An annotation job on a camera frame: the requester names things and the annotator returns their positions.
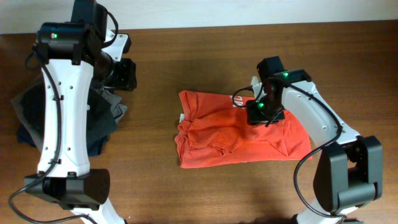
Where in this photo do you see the orange t-shirt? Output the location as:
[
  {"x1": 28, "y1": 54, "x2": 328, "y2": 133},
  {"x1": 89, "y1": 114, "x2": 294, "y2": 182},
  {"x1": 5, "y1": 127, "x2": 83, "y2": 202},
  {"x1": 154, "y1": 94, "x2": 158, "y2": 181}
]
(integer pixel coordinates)
[{"x1": 175, "y1": 90, "x2": 311, "y2": 169}]

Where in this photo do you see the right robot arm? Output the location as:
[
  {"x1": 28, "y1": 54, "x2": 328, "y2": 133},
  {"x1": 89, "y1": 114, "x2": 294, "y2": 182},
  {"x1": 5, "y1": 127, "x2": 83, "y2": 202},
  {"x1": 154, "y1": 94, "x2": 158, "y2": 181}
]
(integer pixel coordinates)
[{"x1": 246, "y1": 56, "x2": 383, "y2": 223}]

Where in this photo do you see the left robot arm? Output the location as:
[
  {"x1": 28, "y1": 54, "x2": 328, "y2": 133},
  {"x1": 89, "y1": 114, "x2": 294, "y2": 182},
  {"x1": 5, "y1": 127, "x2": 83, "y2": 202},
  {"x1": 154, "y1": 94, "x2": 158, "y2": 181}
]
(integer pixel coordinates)
[{"x1": 23, "y1": 0, "x2": 137, "y2": 223}]

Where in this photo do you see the dark folded clothes pile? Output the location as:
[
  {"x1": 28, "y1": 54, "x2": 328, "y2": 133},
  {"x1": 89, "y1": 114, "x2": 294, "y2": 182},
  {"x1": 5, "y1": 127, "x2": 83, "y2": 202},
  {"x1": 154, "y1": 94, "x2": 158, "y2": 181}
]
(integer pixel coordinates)
[{"x1": 11, "y1": 76, "x2": 127, "y2": 157}]

